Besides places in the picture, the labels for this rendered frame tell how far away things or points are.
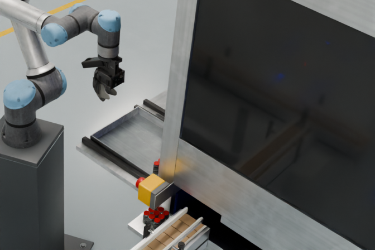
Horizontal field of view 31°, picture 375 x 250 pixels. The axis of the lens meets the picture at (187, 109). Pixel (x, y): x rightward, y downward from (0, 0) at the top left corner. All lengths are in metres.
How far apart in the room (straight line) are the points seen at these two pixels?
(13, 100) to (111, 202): 1.17
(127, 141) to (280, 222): 0.80
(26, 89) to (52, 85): 0.12
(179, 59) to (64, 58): 2.69
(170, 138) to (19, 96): 0.69
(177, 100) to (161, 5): 3.29
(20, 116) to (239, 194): 0.95
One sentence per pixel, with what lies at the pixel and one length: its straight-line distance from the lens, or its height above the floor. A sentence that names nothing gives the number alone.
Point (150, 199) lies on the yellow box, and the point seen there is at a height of 1.00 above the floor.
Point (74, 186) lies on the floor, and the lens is 3.62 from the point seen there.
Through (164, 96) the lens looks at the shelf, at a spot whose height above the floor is 0.88.
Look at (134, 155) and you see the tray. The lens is 2.48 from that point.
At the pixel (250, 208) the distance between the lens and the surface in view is 2.03.
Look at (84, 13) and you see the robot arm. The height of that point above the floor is 1.39.
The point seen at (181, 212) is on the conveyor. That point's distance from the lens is 2.17.
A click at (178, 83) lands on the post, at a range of 1.96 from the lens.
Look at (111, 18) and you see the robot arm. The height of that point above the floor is 1.41.
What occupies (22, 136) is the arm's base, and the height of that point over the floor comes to 0.84.
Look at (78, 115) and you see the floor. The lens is 4.07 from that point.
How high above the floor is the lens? 2.53
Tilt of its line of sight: 37 degrees down
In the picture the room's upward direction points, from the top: 8 degrees clockwise
